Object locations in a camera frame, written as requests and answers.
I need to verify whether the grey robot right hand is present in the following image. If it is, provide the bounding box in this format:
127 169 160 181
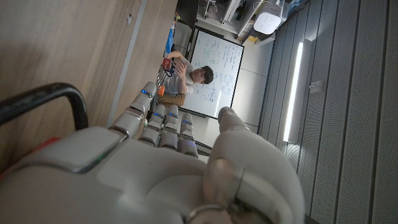
0 81 305 224

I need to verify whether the red handheld device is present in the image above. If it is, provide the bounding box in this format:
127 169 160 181
161 57 175 77

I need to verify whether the seated person in grey shirt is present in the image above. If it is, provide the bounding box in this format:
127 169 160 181
157 50 215 108

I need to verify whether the long ceiling light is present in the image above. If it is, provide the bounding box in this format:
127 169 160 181
282 42 304 143

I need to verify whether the white air purifier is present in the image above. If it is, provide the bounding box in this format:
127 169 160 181
253 0 284 35

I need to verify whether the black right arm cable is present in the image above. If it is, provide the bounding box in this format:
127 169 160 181
0 82 90 131

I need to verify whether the whiteboard with black frame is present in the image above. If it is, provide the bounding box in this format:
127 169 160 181
179 26 245 119

